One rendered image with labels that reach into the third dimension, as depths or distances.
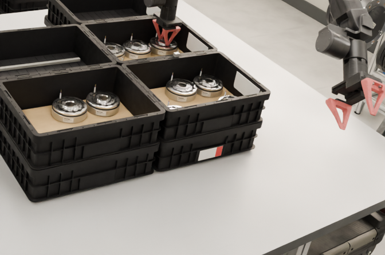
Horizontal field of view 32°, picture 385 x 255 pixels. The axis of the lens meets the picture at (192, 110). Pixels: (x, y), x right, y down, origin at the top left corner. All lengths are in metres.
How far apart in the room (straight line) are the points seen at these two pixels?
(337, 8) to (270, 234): 0.67
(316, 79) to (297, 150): 2.20
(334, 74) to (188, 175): 2.69
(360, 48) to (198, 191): 0.70
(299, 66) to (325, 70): 0.18
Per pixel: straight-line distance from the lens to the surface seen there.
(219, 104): 2.00
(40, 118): 1.98
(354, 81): 1.54
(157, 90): 2.20
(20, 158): 1.87
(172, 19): 2.40
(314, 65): 4.68
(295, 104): 2.60
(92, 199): 1.91
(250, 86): 2.19
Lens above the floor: 1.91
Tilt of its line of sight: 30 degrees down
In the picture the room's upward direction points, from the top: 12 degrees clockwise
